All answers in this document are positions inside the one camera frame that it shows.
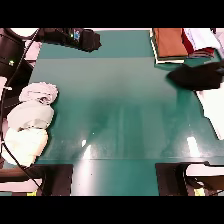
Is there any red garment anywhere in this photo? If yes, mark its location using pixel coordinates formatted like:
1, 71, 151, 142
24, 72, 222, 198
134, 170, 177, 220
181, 29, 216, 59

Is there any cream garment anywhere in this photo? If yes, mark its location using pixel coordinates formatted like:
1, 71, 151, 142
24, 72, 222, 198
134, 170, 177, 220
1, 127, 50, 168

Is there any light grey garment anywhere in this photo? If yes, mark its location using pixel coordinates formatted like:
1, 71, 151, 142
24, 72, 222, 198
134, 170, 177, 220
6, 99, 56, 132

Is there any white garment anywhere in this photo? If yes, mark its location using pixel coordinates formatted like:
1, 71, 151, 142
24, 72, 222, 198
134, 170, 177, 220
183, 28, 224, 52

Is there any pale pink garment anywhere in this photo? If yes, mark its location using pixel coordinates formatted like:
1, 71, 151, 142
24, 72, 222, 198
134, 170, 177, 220
18, 81, 59, 106

